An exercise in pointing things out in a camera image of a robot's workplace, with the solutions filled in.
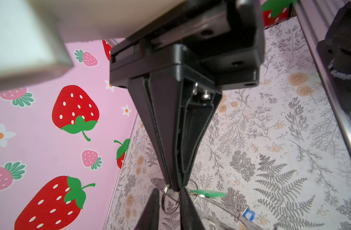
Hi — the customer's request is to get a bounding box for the blue plastic key tag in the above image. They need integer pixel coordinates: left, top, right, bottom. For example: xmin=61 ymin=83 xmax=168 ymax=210
xmin=243 ymin=209 xmax=256 ymax=221

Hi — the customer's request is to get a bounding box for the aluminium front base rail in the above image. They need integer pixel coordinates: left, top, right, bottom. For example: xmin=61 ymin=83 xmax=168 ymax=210
xmin=294 ymin=1 xmax=351 ymax=155

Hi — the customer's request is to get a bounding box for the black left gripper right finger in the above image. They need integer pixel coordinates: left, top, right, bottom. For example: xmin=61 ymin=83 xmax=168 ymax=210
xmin=179 ymin=188 xmax=205 ymax=230

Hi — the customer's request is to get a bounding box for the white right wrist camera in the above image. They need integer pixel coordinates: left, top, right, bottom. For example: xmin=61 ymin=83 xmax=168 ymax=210
xmin=0 ymin=1 xmax=180 ymax=91

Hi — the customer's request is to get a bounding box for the silver split keyring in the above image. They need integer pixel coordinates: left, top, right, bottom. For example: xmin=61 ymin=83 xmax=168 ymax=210
xmin=187 ymin=180 xmax=205 ymax=203
xmin=161 ymin=184 xmax=180 ymax=215

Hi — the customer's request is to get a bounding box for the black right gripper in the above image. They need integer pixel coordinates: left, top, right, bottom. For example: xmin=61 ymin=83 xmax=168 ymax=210
xmin=109 ymin=1 xmax=265 ymax=191

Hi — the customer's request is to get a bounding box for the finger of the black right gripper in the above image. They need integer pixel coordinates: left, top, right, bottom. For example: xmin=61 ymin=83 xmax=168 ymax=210
xmin=128 ymin=77 xmax=170 ymax=183

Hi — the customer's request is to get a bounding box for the green plastic key tag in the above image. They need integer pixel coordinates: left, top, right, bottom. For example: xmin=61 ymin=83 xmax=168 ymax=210
xmin=200 ymin=190 xmax=226 ymax=198

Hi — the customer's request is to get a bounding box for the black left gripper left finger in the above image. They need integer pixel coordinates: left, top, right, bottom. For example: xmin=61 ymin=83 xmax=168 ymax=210
xmin=134 ymin=188 xmax=160 ymax=230

